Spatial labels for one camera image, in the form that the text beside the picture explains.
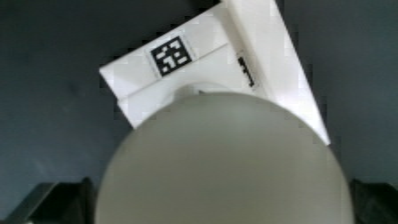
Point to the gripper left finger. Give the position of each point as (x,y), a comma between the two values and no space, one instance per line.
(58,204)

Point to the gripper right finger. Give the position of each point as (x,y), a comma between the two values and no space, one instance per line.
(376,202)

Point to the white lamp bulb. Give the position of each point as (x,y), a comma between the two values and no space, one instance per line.
(223,164)

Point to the white lamp base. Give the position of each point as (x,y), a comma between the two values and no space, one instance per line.
(191,62)

